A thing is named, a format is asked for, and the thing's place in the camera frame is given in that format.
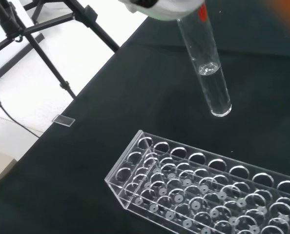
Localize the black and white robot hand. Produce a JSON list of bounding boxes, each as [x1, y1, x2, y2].
[[117, 0, 206, 21]]

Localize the clear plastic test tube rack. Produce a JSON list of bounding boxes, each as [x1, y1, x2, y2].
[[104, 130, 290, 234]]

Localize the black bench cloth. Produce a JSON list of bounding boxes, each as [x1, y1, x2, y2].
[[0, 0, 290, 234]]

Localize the clear plastic clip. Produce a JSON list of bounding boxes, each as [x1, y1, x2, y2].
[[52, 115, 76, 127]]

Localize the black camera tripod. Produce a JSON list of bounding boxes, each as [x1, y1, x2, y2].
[[0, 0, 121, 98]]

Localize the black cable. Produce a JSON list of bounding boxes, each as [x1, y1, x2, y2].
[[0, 90, 40, 138]]

